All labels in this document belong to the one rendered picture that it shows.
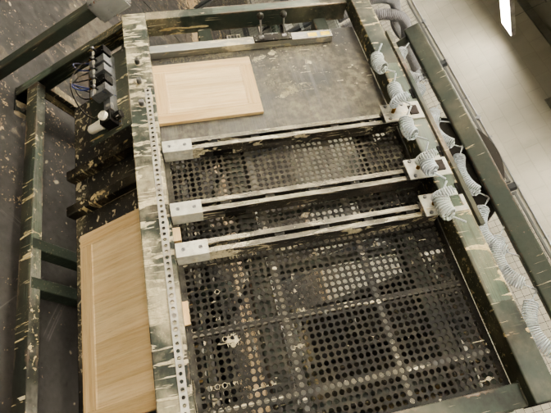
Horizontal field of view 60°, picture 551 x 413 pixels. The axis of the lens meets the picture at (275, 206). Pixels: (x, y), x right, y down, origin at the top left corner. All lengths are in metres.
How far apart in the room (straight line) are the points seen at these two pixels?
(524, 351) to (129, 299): 1.56
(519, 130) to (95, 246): 6.12
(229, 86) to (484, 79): 5.98
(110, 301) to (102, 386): 0.35
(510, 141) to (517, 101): 0.65
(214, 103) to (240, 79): 0.21
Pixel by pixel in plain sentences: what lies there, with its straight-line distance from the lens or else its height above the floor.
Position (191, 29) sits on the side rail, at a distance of 2.79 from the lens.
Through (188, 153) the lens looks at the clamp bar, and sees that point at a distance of 2.11.
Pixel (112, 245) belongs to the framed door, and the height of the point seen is 0.45.
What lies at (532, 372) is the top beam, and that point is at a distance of 1.93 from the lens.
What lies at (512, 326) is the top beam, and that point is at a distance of 1.95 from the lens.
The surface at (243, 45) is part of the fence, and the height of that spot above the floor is 1.30.
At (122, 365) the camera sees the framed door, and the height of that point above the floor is 0.46.
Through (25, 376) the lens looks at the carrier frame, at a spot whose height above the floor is 0.17.
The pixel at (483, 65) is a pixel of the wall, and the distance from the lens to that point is 8.13.
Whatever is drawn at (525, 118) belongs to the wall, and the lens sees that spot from 7.53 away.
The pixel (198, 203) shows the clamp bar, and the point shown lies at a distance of 1.93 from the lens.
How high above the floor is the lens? 1.84
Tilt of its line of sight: 17 degrees down
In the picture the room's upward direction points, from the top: 66 degrees clockwise
